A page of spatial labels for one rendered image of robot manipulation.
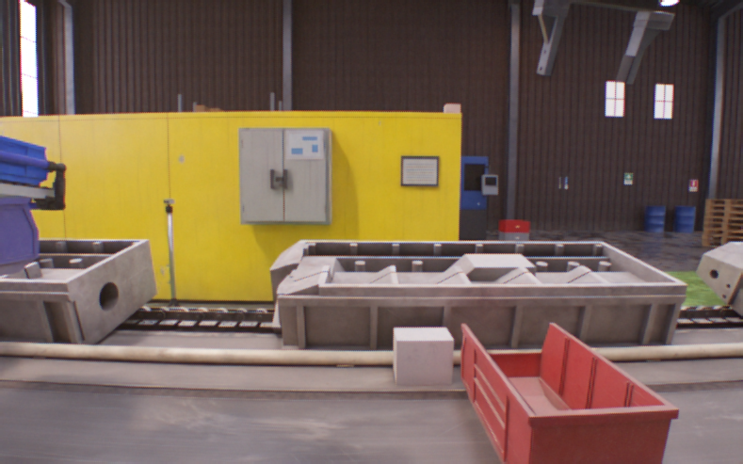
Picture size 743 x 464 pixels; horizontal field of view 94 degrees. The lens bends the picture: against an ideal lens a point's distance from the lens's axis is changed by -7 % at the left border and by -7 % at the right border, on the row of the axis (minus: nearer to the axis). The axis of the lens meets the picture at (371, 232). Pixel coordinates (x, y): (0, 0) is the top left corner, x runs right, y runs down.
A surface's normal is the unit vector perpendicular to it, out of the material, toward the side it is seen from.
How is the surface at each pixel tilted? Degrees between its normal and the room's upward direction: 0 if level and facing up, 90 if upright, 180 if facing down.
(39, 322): 100
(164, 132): 90
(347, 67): 90
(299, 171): 90
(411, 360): 90
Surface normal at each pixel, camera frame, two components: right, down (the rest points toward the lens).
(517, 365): 0.02, 0.02
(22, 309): 0.01, 0.27
